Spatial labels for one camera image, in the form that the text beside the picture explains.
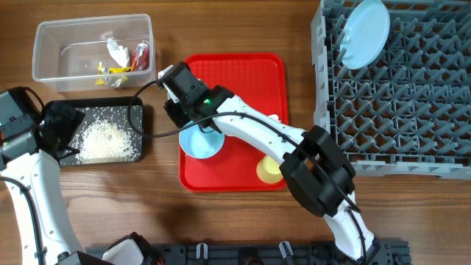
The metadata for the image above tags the light blue bowl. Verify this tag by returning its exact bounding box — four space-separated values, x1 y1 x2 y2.
179 125 225 159

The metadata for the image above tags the white rice pile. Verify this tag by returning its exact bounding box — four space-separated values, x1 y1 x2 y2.
75 106 143 165

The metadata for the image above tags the yellow candy wrapper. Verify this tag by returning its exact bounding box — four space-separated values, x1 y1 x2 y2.
95 62 131 88

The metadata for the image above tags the red snack wrapper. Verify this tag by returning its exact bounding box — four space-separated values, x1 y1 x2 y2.
131 41 149 71

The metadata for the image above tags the white tissue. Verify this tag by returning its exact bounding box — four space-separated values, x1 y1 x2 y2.
107 38 130 68

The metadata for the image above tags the light blue plate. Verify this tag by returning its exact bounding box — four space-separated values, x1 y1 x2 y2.
340 0 390 70

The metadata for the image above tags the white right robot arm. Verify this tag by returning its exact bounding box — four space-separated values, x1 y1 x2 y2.
164 96 376 264

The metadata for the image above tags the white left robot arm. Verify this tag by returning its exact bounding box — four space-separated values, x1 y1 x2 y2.
1 101 85 264

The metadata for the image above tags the grey dishwasher rack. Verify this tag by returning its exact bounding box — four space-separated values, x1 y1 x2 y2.
311 1 470 180

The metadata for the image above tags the black plastic bin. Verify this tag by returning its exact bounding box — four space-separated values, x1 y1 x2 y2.
40 96 145 167

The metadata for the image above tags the red plastic tray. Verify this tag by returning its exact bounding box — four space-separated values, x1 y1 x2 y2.
179 53 288 192

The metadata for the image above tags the clear plastic bin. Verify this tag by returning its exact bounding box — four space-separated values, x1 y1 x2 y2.
32 13 156 93

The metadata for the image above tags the yellow plastic cup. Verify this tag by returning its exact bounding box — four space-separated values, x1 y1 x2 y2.
256 155 283 184

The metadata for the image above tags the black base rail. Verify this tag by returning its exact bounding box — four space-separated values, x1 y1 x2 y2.
85 241 410 265

